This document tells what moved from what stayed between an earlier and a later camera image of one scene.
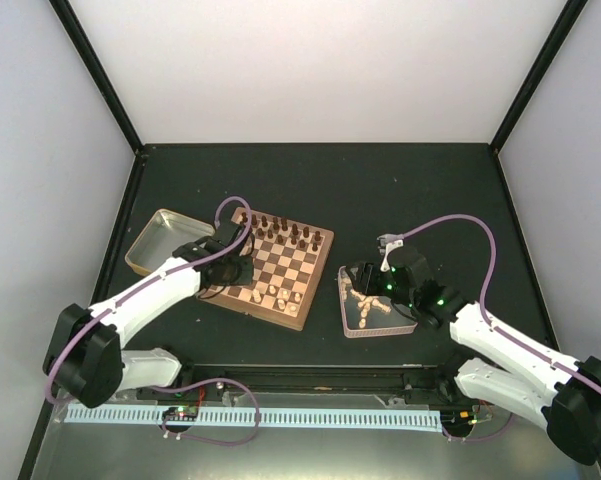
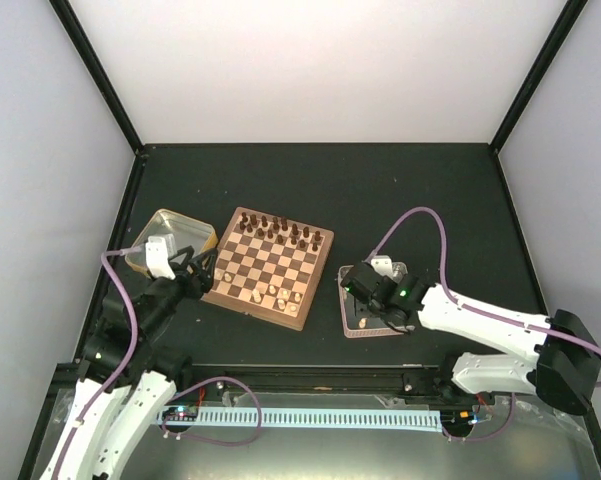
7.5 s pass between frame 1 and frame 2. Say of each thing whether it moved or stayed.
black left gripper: moved
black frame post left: stayed
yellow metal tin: stayed
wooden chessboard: stayed
